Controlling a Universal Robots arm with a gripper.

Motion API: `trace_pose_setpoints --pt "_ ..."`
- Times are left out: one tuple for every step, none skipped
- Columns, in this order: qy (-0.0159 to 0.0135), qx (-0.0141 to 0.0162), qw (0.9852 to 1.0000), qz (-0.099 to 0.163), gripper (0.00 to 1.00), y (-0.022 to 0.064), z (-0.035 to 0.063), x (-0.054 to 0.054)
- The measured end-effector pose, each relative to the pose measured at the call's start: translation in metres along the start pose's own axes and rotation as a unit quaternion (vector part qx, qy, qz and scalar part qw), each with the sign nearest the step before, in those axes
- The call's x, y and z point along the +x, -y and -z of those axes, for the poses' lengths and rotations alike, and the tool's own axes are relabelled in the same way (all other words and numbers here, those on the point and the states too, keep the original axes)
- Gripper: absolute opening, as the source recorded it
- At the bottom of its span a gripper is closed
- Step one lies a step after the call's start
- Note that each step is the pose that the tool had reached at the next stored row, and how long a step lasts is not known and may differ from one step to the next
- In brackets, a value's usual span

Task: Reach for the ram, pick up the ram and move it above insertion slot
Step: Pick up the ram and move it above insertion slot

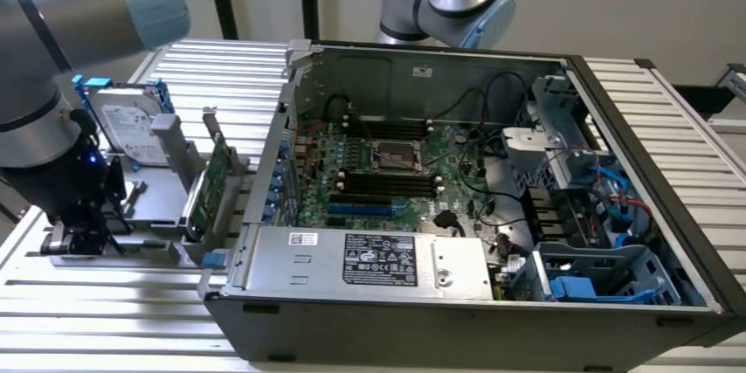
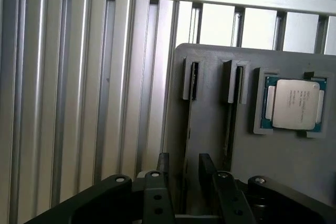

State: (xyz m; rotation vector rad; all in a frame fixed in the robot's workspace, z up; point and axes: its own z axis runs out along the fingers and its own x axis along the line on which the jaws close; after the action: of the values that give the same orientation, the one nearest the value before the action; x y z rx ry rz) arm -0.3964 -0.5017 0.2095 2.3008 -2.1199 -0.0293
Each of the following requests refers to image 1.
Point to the silver power supply unit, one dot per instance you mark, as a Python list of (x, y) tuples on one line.
[(316, 268)]

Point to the black RAM slot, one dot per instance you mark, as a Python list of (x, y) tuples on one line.
[(390, 186), (389, 126), (390, 175), (389, 130), (390, 180), (389, 122), (390, 191), (389, 135)]

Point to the blue expansion slot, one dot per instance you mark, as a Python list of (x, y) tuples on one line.
[(358, 215), (362, 208)]

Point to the CPU socket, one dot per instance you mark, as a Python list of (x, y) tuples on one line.
[(393, 155)]

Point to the green graphics card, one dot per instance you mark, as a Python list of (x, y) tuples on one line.
[(213, 181)]

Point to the aluminium rail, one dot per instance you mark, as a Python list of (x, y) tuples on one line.
[(732, 84)]

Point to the silver hard disk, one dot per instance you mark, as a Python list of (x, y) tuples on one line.
[(126, 124)]

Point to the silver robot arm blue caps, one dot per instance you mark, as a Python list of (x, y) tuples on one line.
[(58, 19)]

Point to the black open PC case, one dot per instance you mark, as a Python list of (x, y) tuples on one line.
[(408, 329)]

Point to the grey parts rack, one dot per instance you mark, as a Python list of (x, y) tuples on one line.
[(158, 189)]

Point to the black expansion slot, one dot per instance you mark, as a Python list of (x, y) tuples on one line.
[(350, 222)]

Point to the green motherboard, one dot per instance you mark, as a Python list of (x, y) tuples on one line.
[(461, 172)]

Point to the blue plastic latch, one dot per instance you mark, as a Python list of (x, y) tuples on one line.
[(216, 259)]

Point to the black table end cap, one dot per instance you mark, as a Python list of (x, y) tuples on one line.
[(647, 63)]

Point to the silver metal drive cage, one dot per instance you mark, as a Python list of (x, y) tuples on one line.
[(555, 137)]

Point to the blue grey disk bay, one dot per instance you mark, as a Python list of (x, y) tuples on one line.
[(619, 268)]

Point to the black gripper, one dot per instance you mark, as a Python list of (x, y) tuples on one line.
[(77, 198)]

